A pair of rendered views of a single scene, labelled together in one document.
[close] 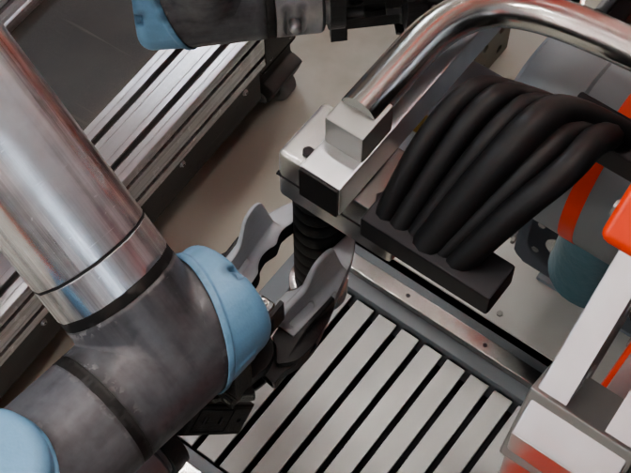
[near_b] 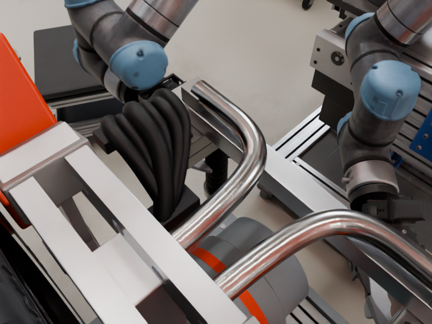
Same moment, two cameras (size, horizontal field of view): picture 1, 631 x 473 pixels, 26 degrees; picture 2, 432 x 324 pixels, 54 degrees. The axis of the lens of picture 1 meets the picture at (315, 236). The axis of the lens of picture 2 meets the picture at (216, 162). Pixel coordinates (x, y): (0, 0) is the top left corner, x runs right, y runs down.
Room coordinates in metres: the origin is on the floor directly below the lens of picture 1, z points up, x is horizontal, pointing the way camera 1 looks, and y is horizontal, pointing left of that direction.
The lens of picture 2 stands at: (0.56, -0.39, 1.35)
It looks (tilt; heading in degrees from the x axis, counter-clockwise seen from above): 53 degrees down; 101
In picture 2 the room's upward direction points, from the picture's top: straight up
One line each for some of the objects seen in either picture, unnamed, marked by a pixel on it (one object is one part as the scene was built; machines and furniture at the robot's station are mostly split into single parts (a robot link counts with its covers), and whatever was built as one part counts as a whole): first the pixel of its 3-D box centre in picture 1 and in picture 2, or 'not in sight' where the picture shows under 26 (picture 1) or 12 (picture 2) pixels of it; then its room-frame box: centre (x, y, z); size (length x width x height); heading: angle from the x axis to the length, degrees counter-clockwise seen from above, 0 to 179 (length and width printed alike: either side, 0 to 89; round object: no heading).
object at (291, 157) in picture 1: (357, 181); (200, 130); (0.47, -0.03, 0.93); 0.09 x 0.05 x 0.05; 53
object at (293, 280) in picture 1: (318, 236); (216, 163); (0.49, 0.00, 0.83); 0.04 x 0.04 x 0.16
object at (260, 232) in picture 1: (257, 231); not in sight; (0.47, 0.04, 0.85); 0.09 x 0.03 x 0.06; 153
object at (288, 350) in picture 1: (279, 336); not in sight; (0.40, 0.02, 0.83); 0.09 x 0.05 x 0.02; 135
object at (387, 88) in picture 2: not in sight; (381, 96); (0.72, 0.11, 0.91); 0.11 x 0.08 x 0.11; 97
